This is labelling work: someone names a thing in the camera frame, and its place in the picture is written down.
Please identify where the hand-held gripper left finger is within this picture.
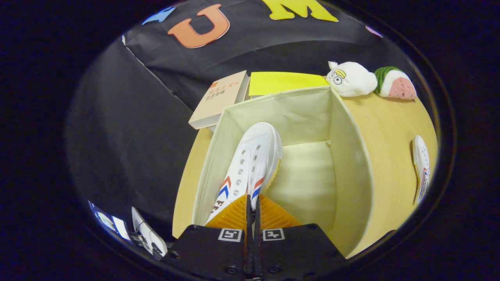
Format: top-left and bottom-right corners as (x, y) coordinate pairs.
(162, 194), (251, 279)

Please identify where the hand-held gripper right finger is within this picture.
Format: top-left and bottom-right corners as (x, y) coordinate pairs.
(253, 194), (347, 281)

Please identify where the white canvas shoe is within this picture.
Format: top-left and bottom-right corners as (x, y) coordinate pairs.
(204, 122), (284, 226)
(412, 135), (431, 204)

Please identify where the grey-green fabric storage box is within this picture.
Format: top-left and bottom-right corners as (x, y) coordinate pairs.
(191, 86), (375, 259)

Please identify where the white and black object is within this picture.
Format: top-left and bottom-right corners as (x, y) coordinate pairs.
(132, 207), (168, 259)

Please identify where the blue printed card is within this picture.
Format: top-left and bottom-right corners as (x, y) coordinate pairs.
(89, 201), (132, 242)

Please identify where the beige book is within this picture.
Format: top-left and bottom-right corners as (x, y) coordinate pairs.
(188, 70), (250, 130)

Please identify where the yellow book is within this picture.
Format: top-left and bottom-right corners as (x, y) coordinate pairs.
(248, 71), (330, 97)

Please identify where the white plush toy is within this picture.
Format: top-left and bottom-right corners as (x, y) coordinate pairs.
(326, 61), (378, 98)

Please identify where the watermelon slice plush toy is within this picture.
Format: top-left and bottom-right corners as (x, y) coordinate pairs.
(374, 66), (418, 100)

